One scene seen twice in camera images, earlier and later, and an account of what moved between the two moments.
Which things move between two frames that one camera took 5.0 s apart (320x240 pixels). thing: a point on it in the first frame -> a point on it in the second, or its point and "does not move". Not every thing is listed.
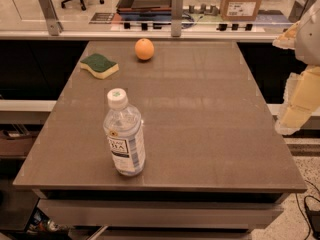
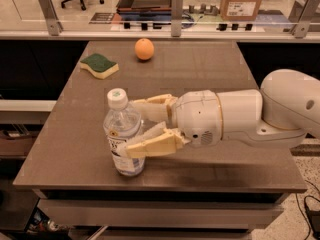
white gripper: [309, 41] -> [196, 117]
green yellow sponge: [98, 65] does not move
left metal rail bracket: [54, 26] does not move
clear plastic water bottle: [125, 129] does not move
